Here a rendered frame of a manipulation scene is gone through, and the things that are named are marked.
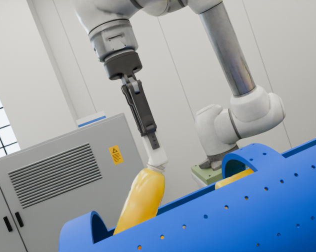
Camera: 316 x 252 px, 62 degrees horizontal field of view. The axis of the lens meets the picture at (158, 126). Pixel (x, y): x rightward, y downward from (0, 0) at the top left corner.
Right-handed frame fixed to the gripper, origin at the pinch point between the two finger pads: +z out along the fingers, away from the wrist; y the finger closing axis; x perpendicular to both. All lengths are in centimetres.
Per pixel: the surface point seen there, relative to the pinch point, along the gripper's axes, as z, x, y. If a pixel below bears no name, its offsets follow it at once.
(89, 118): -18, -20, -173
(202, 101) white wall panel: 7, 117, -273
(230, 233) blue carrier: 17.0, 5.6, 12.4
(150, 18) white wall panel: -115, 90, -275
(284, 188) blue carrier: 14.5, 18.9, 11.2
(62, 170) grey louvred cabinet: 13, -53, -159
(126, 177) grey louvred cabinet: 37, -10, -156
